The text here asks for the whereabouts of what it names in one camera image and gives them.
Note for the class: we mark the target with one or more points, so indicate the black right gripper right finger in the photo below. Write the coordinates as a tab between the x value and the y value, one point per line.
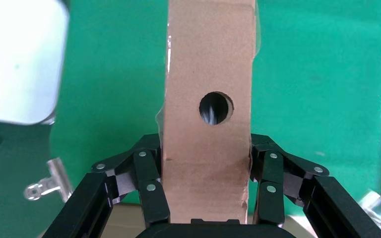
271	197

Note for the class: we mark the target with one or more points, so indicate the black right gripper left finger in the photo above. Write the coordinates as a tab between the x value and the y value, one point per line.
151	197

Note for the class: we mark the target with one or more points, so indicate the small cardboard box with hole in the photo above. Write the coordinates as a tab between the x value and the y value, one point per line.
207	49

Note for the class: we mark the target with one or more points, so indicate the silver metal binder clip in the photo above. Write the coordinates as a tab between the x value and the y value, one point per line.
371	200
59	177

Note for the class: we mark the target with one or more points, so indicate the green table cloth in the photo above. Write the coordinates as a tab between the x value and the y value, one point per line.
111	65

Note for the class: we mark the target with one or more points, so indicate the white rounded robot casing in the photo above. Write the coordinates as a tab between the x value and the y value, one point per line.
19	59

